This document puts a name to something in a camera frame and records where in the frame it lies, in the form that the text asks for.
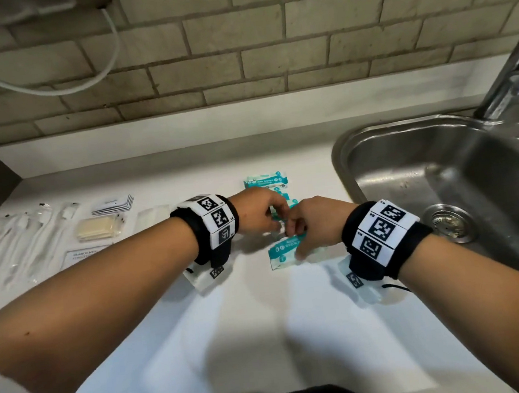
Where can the white countertop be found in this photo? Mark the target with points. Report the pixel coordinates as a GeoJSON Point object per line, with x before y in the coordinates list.
{"type": "Point", "coordinates": [255, 333]}

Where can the stack of small white sachets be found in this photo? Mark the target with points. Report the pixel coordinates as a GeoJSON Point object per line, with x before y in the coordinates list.
{"type": "Point", "coordinates": [112, 204]}

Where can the steel faucet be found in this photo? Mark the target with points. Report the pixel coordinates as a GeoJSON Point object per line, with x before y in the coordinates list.
{"type": "Point", "coordinates": [506, 80]}

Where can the black wristband with marker tags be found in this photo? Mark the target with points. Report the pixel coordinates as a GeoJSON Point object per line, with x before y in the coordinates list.
{"type": "Point", "coordinates": [207, 227]}
{"type": "Point", "coordinates": [384, 236]}

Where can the person's left forearm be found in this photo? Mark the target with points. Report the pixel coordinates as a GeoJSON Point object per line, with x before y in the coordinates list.
{"type": "Point", "coordinates": [90, 304]}

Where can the steel sink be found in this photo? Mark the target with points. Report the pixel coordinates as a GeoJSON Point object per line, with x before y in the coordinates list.
{"type": "Point", "coordinates": [423, 167]}

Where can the grey wall appliance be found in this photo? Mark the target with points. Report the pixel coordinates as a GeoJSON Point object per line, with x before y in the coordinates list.
{"type": "Point", "coordinates": [13, 7]}

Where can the person's right hand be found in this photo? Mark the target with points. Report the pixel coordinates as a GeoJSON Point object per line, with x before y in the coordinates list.
{"type": "Point", "coordinates": [322, 222]}

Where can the person's left hand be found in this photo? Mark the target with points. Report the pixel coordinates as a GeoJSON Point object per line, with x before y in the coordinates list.
{"type": "Point", "coordinates": [254, 210]}

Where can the person's right forearm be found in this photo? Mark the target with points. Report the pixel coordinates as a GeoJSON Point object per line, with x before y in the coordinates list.
{"type": "Point", "coordinates": [485, 318]}

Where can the clear comb packet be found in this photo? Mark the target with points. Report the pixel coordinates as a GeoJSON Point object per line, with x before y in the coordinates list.
{"type": "Point", "coordinates": [151, 218]}

